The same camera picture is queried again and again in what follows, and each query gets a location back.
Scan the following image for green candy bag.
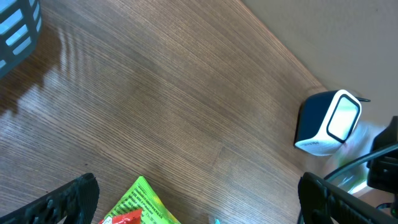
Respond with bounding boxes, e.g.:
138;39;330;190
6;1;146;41
103;176;180;224

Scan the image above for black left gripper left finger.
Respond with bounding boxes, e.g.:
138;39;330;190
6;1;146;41
1;173;100;224

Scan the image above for white barcode scanner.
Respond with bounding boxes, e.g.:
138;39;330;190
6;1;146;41
294;90;362;156

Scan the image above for black right camera cable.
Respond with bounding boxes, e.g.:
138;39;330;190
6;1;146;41
297;142;398;224

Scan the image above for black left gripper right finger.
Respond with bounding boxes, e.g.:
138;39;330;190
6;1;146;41
297;172;397;224

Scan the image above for instant noodle cup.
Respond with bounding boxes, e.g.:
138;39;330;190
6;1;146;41
322;121;386;196

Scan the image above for grey plastic basket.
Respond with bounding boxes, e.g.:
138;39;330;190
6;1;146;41
1;0;42;77

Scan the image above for red chocolate bar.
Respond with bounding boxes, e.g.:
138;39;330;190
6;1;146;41
99;208;142;224

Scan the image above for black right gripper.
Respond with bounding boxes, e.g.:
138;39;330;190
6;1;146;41
367;116;397;218

